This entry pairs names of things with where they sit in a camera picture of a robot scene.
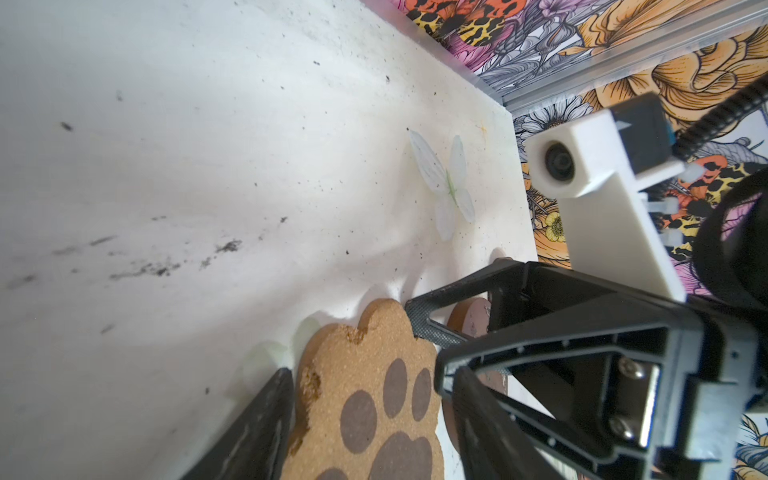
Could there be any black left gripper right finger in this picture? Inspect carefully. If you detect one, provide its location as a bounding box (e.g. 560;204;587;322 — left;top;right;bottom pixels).
452;367;562;480

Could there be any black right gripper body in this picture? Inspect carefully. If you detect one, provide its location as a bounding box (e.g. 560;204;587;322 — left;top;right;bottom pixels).
605;294;767;479

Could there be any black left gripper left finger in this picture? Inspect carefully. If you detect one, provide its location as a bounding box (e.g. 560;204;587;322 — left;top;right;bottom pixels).
184;368;295;479

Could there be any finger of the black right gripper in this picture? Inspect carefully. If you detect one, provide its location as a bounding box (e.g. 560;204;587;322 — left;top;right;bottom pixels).
435;293;678;479
404;257;574;348

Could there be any plain brown wooden round coaster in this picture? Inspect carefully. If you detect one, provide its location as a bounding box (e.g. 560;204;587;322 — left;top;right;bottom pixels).
442;297;508;451

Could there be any cork paw print coaster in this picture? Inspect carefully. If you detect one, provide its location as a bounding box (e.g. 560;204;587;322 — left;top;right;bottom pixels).
282;299;444;479

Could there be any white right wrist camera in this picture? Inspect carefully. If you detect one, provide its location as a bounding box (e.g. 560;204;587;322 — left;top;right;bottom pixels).
523;93;686;301

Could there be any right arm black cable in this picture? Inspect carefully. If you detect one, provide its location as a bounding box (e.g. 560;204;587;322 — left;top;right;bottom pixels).
674;74;768;307

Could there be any right aluminium corner post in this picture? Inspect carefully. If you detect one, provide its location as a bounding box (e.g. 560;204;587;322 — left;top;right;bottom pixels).
501;1;767;115

